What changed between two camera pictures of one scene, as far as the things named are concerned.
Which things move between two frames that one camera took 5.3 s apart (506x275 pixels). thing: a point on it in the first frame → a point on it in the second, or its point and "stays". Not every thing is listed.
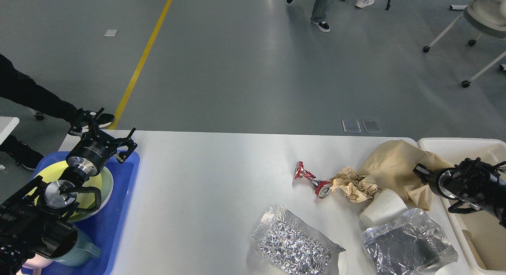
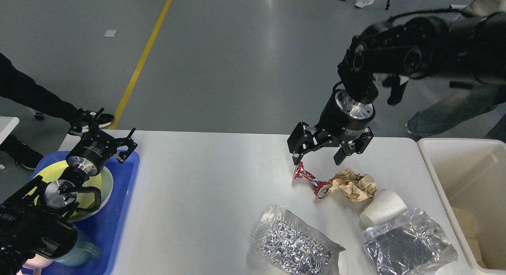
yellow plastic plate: (85, 201) stays
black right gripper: (446, 181) → (342, 116)
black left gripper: (94, 149) stays
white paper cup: (384, 207) stays
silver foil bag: (415, 245) stays
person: (318, 16) → (460, 108)
